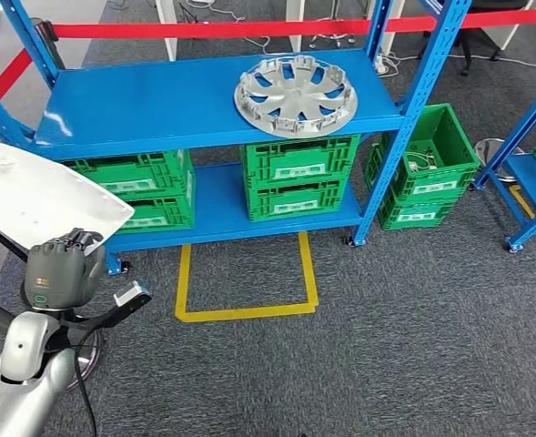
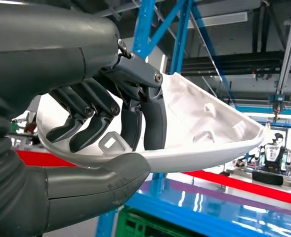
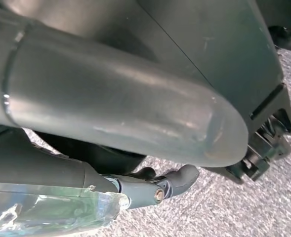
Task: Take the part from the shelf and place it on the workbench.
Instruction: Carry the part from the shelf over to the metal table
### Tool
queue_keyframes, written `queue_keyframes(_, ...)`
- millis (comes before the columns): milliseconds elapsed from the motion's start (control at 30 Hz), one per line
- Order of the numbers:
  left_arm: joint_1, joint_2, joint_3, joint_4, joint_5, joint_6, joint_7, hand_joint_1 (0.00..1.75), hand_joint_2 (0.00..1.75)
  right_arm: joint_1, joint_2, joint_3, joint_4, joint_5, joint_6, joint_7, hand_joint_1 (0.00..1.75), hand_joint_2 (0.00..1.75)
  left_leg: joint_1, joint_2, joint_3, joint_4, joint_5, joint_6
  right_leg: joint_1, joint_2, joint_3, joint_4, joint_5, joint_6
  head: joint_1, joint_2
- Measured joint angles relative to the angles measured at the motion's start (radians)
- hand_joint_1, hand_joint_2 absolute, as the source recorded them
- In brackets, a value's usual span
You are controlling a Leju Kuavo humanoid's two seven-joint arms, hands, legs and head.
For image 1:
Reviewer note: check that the white triangular plastic part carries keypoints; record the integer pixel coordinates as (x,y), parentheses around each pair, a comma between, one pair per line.
(35,193)

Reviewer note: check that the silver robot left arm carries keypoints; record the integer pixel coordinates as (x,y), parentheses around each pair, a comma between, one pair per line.
(21,386)

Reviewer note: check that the blue metal shelf rack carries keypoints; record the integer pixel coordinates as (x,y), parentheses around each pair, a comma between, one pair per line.
(158,102)
(529,175)

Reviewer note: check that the grey plastic wheel hubcap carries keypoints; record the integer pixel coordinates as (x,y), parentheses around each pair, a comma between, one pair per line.
(295,96)

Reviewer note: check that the red barrier belt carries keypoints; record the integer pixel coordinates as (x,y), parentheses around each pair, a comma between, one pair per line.
(3,84)
(203,29)

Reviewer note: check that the black office chair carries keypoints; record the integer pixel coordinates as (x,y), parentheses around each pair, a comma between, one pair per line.
(465,45)

